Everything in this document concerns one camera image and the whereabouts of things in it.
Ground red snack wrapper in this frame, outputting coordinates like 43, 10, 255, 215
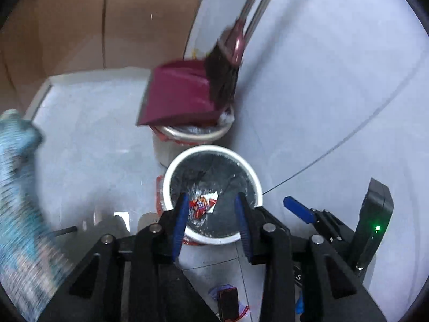
189, 191, 219, 220

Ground white round trash bin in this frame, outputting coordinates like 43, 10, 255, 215
160, 145, 263, 245

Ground beige trash bucket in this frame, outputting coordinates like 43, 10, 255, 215
151, 107, 236, 169

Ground brown kitchen cabinets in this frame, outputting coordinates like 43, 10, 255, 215
1, 0, 201, 111

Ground black bristle broom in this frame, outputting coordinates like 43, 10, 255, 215
204, 0, 271, 109

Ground maroon dustpan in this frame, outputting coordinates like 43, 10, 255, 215
135, 58, 232, 127

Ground zigzag teal table cloth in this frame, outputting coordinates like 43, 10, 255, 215
1, 110, 73, 321

